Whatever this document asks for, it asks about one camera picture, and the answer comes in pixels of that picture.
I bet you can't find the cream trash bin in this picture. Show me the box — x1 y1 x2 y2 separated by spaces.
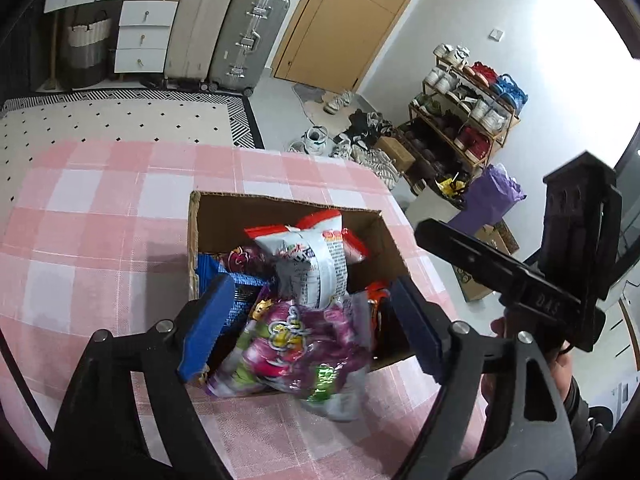
407 172 473 226

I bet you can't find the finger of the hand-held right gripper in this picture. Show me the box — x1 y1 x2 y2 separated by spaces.
414 217 532 297

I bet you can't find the white printed snack bag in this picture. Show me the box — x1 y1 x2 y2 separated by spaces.
245 210 351 311

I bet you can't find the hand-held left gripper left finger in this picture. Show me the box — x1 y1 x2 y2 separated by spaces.
47 274 236 480

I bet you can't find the blue cookie packet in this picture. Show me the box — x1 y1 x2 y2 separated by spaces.
196 254 271 322

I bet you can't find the red white snack packet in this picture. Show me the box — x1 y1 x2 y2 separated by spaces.
342 229 369 264

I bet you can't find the small cardboard box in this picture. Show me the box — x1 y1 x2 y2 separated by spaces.
374 135 417 173

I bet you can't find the red chip packet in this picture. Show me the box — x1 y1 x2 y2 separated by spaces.
366 282 392 342

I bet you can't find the purple round candy packet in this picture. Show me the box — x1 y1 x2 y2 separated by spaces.
227 244 274 279

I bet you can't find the beige suitcase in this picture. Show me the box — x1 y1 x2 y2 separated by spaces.
164 0 238 88

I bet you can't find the pile of sneakers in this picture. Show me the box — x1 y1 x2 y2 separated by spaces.
287 89 406 191

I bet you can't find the woven laundry basket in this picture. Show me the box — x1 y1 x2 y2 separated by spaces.
62 10 113 88

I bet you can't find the grey door mat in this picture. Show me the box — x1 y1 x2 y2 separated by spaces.
292 82 361 126

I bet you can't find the person's right hand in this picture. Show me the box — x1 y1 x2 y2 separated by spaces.
546 342 576 405

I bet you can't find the printed cardboard box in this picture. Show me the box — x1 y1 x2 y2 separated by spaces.
452 220 521 303

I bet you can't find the person's right forearm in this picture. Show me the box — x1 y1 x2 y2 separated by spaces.
562 375 613 480

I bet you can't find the purple plastic bag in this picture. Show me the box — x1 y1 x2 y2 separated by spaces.
452 162 527 235

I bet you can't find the purple candy bag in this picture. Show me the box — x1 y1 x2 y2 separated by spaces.
206 297 376 423

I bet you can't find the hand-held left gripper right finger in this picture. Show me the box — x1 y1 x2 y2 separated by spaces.
390 276 583 480

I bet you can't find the silver suitcase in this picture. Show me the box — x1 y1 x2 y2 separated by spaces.
207 0 292 97

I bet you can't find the wooden shoe rack with shoes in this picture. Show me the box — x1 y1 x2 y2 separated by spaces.
415 42 528 171

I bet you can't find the brown cardboard box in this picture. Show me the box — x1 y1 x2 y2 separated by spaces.
187 190 435 398

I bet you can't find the wooden door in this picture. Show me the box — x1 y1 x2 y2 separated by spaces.
270 0 436 92

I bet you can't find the white drawer desk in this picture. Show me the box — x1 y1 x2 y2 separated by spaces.
44 0 183 81

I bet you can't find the pink checkered tablecloth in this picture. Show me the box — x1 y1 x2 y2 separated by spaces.
0 140 488 480

